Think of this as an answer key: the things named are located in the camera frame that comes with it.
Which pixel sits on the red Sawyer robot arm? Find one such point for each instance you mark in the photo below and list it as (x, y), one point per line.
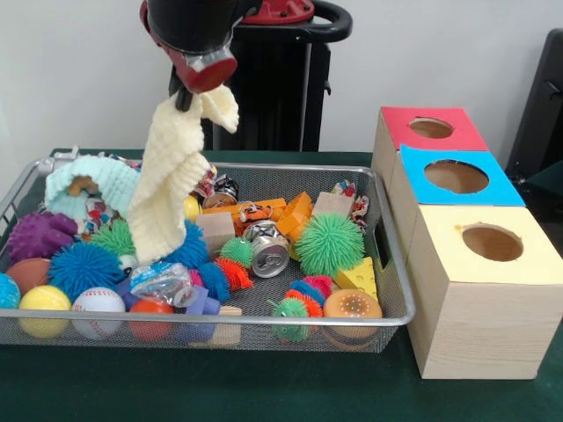
(198, 22)

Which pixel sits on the plain wooden rectangular block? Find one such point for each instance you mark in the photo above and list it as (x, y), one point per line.
(215, 230)

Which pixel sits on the mint green cloth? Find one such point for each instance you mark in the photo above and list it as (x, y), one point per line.
(110, 176)

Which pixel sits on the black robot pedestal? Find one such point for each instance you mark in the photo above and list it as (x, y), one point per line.
(286, 88)

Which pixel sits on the dark green table cloth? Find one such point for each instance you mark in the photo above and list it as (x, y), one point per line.
(264, 387)

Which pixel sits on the plain green spiky ball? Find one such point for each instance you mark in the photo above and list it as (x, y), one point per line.
(330, 246)

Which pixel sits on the crushed silver drink can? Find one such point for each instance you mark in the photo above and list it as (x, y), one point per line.
(268, 259)

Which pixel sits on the white baseball toy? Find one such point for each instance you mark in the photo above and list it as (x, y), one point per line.
(99, 303)

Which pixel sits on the yellow ball toy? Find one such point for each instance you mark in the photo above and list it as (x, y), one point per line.
(44, 301)

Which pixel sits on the plain blue spiky ball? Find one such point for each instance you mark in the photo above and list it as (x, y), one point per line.
(83, 268)

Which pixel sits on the yellow toy cheese wedge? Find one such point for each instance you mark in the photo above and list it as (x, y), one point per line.
(360, 277)

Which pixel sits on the purple spiky ball with eyes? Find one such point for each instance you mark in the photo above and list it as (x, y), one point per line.
(39, 233)

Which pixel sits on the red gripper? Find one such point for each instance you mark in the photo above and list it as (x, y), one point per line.
(206, 77)

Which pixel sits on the toy burger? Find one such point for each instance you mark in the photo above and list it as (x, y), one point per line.
(352, 305)

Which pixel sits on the cream knitted cloth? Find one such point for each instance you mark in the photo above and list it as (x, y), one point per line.
(167, 176)

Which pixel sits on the wooden box with three holes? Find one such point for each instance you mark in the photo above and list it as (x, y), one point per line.
(479, 325)

